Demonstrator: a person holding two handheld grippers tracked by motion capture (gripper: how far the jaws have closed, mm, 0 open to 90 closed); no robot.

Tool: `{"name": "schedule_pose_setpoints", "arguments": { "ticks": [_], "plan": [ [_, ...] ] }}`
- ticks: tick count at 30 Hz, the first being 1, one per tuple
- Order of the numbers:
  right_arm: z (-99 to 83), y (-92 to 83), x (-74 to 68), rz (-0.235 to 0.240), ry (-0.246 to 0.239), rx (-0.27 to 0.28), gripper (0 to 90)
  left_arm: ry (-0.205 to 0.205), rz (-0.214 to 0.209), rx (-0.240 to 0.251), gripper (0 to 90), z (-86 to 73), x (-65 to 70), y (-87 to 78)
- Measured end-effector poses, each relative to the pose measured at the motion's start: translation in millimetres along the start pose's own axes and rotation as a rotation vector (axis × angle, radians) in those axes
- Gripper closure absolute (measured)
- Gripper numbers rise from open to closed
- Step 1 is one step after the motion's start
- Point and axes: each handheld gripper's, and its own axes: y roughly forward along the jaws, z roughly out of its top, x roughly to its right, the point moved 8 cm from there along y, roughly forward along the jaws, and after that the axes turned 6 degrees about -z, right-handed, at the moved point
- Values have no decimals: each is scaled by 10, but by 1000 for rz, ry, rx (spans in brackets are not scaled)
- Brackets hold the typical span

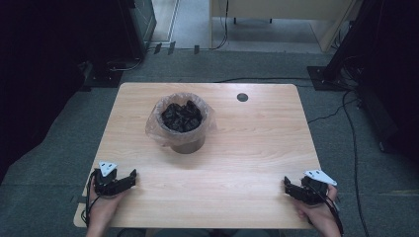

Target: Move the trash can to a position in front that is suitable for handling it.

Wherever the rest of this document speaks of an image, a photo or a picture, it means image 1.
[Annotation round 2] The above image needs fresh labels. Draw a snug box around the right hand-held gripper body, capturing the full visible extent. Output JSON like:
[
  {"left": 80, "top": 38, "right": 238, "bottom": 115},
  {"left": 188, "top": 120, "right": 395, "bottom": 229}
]
[{"left": 295, "top": 169, "right": 338, "bottom": 206}]

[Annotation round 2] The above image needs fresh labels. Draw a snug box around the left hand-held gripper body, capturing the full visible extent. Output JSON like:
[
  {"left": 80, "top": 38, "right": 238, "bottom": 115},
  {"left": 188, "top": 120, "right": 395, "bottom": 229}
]
[{"left": 93, "top": 160, "right": 132, "bottom": 198}]

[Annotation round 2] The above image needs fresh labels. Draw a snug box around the person's left hand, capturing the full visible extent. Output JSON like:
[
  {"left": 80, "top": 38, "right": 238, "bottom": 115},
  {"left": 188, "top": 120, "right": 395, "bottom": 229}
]
[{"left": 86, "top": 184, "right": 130, "bottom": 231}]

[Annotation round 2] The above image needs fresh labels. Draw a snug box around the person's right hand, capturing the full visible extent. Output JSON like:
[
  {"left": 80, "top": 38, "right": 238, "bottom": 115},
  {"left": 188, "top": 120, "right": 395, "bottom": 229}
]
[{"left": 292, "top": 185, "right": 341, "bottom": 231}]

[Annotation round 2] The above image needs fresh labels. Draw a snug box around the bin with plastic bag liner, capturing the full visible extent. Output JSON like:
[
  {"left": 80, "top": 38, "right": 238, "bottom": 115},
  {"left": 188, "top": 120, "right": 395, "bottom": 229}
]
[{"left": 144, "top": 92, "right": 217, "bottom": 148}]

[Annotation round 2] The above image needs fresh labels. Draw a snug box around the brown round trash bin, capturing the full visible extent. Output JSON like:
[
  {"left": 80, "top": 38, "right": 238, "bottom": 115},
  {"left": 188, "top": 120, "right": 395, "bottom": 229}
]
[{"left": 170, "top": 133, "right": 207, "bottom": 155}]

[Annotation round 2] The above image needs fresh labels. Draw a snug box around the crumpled black plastic bag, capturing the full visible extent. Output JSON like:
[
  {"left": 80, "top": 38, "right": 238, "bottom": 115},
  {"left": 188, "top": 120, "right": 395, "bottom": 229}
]
[{"left": 160, "top": 100, "right": 204, "bottom": 133}]

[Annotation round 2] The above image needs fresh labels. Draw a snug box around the dark curtain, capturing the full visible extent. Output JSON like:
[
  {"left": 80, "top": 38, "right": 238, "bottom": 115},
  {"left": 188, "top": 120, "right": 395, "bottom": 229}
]
[
  {"left": 0, "top": 0, "right": 132, "bottom": 182},
  {"left": 324, "top": 0, "right": 419, "bottom": 162}
]

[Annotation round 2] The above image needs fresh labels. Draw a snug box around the black cabinet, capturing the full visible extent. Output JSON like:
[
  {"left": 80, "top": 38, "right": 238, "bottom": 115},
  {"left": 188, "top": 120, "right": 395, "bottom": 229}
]
[{"left": 118, "top": 0, "right": 158, "bottom": 60}]

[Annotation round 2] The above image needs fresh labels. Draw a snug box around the beige wooden furniture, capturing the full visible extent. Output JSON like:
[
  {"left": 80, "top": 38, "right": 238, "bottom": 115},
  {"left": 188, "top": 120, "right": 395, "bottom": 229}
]
[{"left": 209, "top": 0, "right": 359, "bottom": 53}]

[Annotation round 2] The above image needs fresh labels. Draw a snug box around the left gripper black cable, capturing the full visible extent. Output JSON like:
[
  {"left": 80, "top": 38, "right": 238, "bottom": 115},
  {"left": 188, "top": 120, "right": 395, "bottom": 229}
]
[{"left": 80, "top": 169, "right": 101, "bottom": 227}]

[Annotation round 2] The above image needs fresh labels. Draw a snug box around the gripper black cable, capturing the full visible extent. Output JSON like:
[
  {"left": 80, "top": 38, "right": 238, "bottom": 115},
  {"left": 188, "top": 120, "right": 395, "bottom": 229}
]
[
  {"left": 307, "top": 183, "right": 345, "bottom": 237},
  {"left": 80, "top": 169, "right": 101, "bottom": 227}
]

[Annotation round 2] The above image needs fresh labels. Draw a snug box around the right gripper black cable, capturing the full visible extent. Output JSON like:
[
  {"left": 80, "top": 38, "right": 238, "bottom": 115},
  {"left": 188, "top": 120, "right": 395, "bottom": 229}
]
[{"left": 307, "top": 183, "right": 345, "bottom": 237}]

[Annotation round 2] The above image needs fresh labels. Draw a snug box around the thin black floor cable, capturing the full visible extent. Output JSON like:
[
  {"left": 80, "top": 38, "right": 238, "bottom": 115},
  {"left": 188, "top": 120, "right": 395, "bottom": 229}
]
[{"left": 341, "top": 90, "right": 372, "bottom": 237}]

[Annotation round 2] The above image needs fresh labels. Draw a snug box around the long black floor cable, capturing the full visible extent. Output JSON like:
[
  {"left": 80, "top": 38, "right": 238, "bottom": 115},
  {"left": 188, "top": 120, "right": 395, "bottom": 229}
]
[{"left": 212, "top": 76, "right": 312, "bottom": 84}]

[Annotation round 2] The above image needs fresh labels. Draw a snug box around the black floor cable loop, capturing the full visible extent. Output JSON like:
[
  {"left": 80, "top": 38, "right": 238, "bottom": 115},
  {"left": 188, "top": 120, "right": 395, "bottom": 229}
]
[{"left": 106, "top": 56, "right": 145, "bottom": 73}]

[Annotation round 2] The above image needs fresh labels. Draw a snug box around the black stand base plate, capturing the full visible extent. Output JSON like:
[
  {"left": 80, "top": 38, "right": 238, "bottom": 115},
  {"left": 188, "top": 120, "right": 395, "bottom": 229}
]
[{"left": 306, "top": 65, "right": 350, "bottom": 92}]

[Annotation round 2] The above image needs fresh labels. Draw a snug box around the black hanging cable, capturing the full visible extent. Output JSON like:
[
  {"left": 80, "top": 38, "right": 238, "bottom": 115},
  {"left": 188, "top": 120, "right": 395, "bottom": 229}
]
[{"left": 210, "top": 0, "right": 230, "bottom": 51}]

